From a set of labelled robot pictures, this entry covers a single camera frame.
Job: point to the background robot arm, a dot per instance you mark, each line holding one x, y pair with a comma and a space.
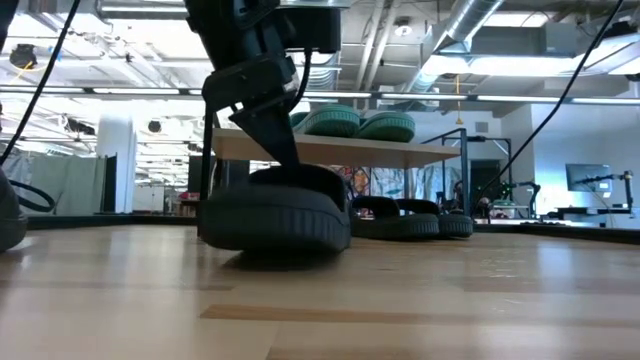
627, 190

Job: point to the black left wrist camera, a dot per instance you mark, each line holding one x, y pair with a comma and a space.
312, 30

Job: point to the black round ceiling lamp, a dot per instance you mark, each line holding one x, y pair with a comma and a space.
154, 126
23, 56

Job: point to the long linear ceiling light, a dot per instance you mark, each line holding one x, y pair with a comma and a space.
135, 91

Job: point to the wall monitor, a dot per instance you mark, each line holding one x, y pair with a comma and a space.
587, 177

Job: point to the wooden shelf with black frame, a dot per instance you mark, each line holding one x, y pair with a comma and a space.
380, 152

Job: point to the black metal background frame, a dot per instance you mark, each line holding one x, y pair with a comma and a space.
480, 138

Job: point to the grey curtain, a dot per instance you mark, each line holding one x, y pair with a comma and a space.
65, 185

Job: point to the silver ventilation duct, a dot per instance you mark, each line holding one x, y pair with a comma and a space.
325, 75
470, 20

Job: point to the white pillar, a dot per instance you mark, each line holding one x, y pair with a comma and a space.
116, 165

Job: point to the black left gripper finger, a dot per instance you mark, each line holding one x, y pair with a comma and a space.
260, 100

